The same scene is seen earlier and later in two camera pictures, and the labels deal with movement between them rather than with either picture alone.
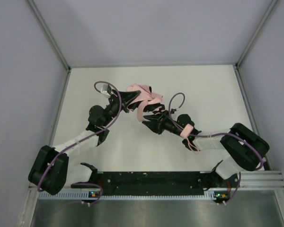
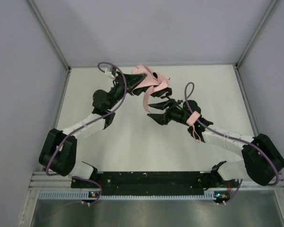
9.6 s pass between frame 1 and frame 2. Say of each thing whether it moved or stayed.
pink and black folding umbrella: moved
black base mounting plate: stayed
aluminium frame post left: stayed
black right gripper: moved
